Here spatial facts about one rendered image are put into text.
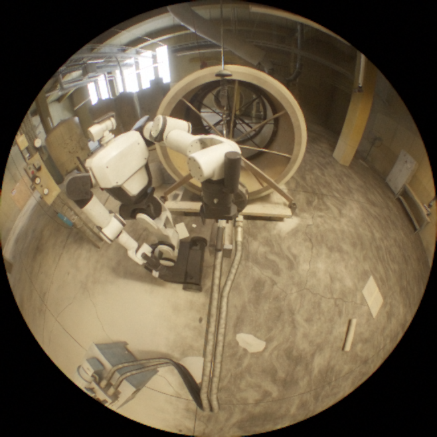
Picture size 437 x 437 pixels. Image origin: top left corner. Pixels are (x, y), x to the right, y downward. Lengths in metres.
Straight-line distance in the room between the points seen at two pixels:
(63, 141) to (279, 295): 5.62
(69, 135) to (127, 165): 4.41
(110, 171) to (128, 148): 0.11
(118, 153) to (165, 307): 1.45
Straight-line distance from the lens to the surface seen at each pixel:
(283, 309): 1.65
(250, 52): 5.49
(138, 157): 0.64
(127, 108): 7.39
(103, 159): 0.59
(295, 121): 1.55
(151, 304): 1.70
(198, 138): 0.39
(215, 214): 0.43
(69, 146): 4.93
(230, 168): 0.29
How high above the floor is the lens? 1.52
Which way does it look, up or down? 52 degrees down
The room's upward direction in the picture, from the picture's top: 2 degrees counter-clockwise
